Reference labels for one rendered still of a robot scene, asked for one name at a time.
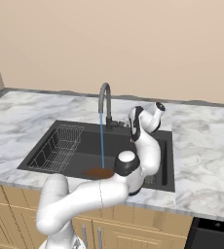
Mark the black kitchen sink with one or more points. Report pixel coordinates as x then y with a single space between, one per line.
84 152

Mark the grey sink drain grid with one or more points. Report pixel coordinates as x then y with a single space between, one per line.
150 180

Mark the brown round cutting board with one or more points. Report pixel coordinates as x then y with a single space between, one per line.
97 173

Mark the blue water stream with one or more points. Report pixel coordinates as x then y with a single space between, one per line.
102 142

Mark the black dishwasher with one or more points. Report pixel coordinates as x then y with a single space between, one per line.
214 235

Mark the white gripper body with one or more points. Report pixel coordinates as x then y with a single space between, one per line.
132 119

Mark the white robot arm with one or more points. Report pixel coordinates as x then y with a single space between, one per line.
84 197

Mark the dark grey curved faucet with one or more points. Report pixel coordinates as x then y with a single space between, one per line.
108 107

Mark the light wood drawer front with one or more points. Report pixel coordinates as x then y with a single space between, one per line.
149 217
16 194

